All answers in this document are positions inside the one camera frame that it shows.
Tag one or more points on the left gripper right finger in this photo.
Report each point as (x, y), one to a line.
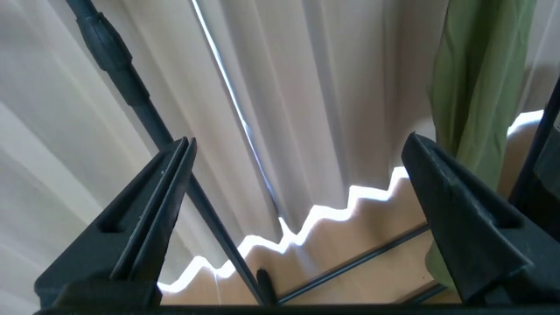
(490, 262)

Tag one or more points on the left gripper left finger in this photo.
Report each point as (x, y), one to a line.
(144, 245)

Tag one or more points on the green printed shirt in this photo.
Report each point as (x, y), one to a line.
(477, 87)

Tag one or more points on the black clothes rack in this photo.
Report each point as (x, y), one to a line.
(109, 48)

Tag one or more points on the beige curtain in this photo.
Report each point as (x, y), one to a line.
(328, 87)

